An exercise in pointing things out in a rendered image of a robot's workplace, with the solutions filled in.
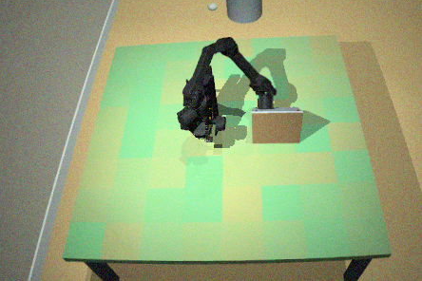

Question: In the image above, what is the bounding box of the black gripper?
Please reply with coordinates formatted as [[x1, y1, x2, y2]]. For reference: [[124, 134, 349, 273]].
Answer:
[[181, 113, 226, 136]]

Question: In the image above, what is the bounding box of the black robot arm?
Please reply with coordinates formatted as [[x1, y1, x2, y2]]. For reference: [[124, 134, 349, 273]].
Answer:
[[177, 37, 277, 138]]

